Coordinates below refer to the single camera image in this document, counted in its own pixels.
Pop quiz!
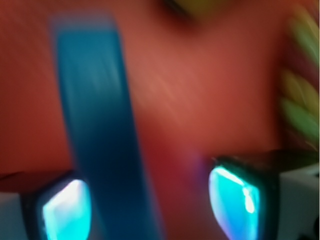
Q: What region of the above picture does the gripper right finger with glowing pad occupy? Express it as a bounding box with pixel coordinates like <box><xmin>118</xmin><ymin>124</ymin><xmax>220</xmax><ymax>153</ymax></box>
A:
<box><xmin>208</xmin><ymin>150</ymin><xmax>320</xmax><ymax>240</ymax></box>

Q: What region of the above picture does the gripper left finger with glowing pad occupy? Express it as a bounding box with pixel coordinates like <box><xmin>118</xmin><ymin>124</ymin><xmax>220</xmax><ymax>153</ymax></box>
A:
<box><xmin>0</xmin><ymin>171</ymin><xmax>92</xmax><ymax>240</ymax></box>

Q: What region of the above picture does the blue wooden block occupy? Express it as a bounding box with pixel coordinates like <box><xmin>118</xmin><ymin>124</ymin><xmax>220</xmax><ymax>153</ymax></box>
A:
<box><xmin>52</xmin><ymin>14</ymin><xmax>164</xmax><ymax>240</ymax></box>

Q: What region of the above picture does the red plastic tray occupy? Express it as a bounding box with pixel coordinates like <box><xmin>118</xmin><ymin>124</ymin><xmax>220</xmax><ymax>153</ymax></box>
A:
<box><xmin>0</xmin><ymin>0</ymin><xmax>298</xmax><ymax>240</ymax></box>

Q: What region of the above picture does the yellow sponge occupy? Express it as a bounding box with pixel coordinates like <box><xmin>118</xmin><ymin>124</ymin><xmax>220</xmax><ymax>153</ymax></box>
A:
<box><xmin>163</xmin><ymin>0</ymin><xmax>228</xmax><ymax>19</ymax></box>

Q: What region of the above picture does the multicolour twisted rope toy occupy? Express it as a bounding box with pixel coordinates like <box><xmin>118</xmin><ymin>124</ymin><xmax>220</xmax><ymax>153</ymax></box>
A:
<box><xmin>278</xmin><ymin>3</ymin><xmax>320</xmax><ymax>151</ymax></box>

